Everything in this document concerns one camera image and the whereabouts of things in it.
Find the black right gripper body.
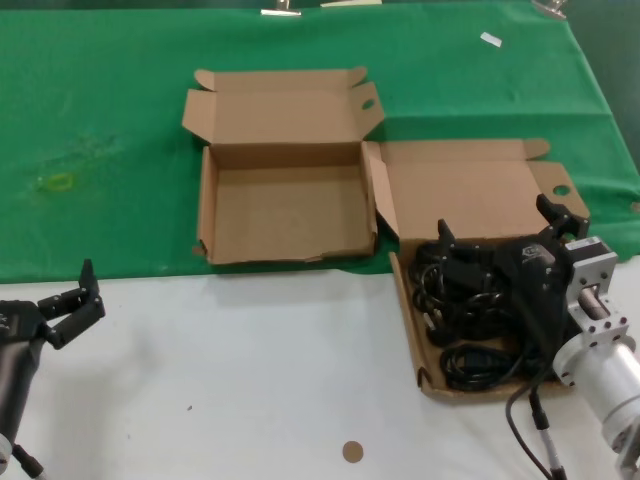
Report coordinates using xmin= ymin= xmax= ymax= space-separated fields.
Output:
xmin=491 ymin=233 xmax=577 ymax=362

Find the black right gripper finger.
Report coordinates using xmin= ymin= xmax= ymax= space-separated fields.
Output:
xmin=536 ymin=194 xmax=592 ymax=247
xmin=437 ymin=218 xmax=497 ymax=292

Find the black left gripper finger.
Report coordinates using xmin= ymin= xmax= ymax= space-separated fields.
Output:
xmin=37 ymin=258 xmax=100 ymax=317
xmin=46 ymin=294 xmax=107 ymax=351

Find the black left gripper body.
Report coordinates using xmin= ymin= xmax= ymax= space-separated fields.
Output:
xmin=0 ymin=298 xmax=51 ymax=437

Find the open cardboard box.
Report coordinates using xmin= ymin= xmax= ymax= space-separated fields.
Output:
xmin=360 ymin=138 xmax=591 ymax=405

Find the cardboard box with torn rim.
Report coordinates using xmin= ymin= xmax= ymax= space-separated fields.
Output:
xmin=180 ymin=66 xmax=385 ymax=266

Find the green table cloth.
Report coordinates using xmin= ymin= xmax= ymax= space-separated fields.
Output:
xmin=0 ymin=0 xmax=640 ymax=285

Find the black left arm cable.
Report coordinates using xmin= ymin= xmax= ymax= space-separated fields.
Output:
xmin=10 ymin=443 xmax=47 ymax=480

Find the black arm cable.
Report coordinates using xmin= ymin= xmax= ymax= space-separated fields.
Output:
xmin=505 ymin=370 xmax=569 ymax=480
xmin=10 ymin=443 xmax=47 ymax=480

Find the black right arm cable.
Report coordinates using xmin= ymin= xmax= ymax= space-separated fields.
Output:
xmin=505 ymin=370 xmax=569 ymax=480

